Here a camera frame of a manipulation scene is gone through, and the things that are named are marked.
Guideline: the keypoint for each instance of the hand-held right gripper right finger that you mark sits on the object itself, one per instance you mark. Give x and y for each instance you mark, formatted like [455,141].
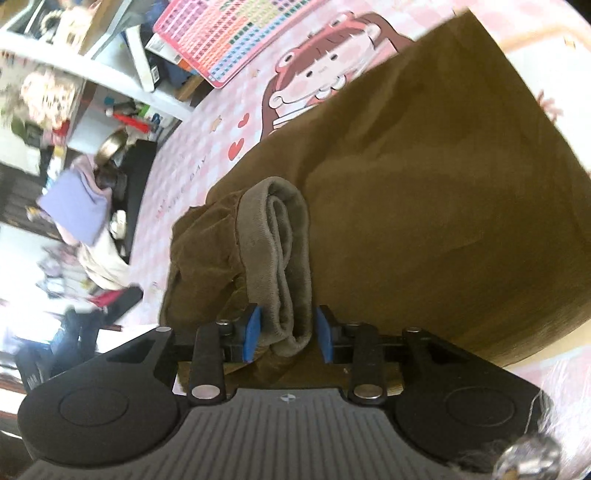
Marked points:
[324,335]

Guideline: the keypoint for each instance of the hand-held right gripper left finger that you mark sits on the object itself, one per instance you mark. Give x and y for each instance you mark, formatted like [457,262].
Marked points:
[251,333]

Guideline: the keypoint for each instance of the brown garment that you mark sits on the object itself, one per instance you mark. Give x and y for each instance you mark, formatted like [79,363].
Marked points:
[415,194]

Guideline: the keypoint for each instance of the cream cloth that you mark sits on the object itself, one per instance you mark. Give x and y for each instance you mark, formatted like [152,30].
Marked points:
[99,263]

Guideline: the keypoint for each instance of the black bag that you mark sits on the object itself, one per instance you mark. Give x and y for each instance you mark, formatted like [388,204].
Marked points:
[134,184]

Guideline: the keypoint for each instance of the pink checked printed mat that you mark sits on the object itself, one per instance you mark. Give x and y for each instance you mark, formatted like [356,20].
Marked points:
[194,152]

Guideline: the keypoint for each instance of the lavender cloth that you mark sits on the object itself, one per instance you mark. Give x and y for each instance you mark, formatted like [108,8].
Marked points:
[74,207]

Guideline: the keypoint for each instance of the brass bowl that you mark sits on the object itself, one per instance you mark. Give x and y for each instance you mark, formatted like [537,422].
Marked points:
[111,145]

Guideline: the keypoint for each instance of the shiny clear bead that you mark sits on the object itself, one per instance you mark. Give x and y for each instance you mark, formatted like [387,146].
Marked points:
[531,457]

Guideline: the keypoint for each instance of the white fluffy fur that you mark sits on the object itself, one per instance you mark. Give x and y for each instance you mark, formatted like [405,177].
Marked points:
[568,415]

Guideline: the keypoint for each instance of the white flat book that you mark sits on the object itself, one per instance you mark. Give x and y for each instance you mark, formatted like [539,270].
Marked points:
[141,57]

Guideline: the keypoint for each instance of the pink button learning board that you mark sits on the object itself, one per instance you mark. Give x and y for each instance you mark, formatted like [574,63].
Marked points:
[231,32]

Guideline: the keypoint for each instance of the floral print mug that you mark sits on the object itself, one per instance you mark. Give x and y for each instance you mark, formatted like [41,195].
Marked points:
[44,94]

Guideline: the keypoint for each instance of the white frame wooden bookshelf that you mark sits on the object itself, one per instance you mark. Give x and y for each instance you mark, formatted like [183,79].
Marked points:
[92,69]

